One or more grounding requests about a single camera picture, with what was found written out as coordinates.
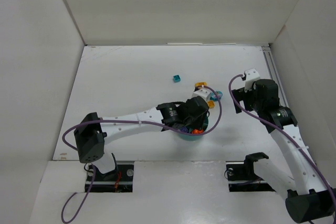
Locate yellow square lego brick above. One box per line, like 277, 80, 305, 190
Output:
207, 100, 215, 109

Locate teal frog lotus lego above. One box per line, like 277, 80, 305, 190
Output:
210, 91, 223, 101

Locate yellow curved lego brick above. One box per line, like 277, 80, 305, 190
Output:
195, 82, 207, 89

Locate teal square lego brick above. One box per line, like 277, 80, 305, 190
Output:
173, 75, 181, 83

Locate orange round dome lego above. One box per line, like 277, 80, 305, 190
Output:
191, 129, 204, 134

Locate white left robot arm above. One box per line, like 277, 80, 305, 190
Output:
74, 96, 209, 174

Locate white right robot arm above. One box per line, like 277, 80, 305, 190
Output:
229, 74, 335, 223

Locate teal round divided container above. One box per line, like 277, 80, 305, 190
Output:
178, 117, 208, 142

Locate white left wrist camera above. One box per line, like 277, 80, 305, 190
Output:
192, 88, 212, 102

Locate aluminium rail at right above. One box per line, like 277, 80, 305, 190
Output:
261, 46, 288, 106

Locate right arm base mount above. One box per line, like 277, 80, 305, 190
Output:
224, 152, 274, 193

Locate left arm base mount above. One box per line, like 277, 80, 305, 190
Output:
91, 162, 134, 193

